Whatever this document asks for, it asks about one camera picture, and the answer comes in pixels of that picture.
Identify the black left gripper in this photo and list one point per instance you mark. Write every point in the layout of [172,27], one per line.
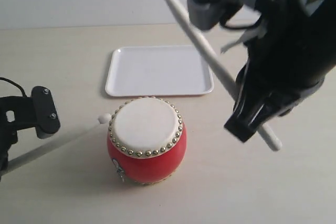
[6,150]

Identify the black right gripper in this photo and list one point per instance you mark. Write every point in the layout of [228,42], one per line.
[289,62]

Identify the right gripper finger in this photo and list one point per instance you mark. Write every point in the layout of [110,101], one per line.
[247,117]

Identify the white drumstick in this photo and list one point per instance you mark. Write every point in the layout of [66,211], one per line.
[202,46]
[54,144]

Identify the red small drum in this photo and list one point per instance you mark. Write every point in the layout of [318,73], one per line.
[147,140]

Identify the white rectangular tray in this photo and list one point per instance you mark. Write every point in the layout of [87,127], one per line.
[159,71]

